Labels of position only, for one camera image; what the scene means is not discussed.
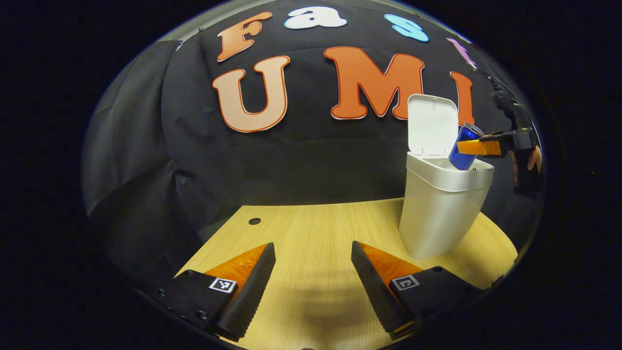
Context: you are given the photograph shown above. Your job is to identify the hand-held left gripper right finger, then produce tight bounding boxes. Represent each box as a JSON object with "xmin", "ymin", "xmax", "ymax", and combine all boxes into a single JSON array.
[{"xmin": 351, "ymin": 241, "xmax": 486, "ymax": 341}]

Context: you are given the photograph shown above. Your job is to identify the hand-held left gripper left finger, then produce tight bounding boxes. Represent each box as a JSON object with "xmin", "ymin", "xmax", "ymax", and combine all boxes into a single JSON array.
[{"xmin": 146, "ymin": 242, "xmax": 276, "ymax": 341}]

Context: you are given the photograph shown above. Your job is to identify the blue pop can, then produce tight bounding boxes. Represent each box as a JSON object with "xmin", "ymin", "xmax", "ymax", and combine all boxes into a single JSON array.
[{"xmin": 448, "ymin": 123, "xmax": 485, "ymax": 171}]

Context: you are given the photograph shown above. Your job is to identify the white desktop garbage bin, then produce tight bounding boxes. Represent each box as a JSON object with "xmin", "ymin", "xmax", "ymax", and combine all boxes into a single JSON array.
[{"xmin": 398, "ymin": 94, "xmax": 495, "ymax": 260}]

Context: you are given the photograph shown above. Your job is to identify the wooden desktop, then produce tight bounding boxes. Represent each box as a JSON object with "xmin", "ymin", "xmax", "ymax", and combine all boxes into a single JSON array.
[{"xmin": 177, "ymin": 197, "xmax": 518, "ymax": 350}]

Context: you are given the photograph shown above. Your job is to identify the black backdrop cloth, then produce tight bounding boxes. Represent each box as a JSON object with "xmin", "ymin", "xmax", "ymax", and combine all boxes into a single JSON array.
[{"xmin": 82, "ymin": 0, "xmax": 545, "ymax": 287}]

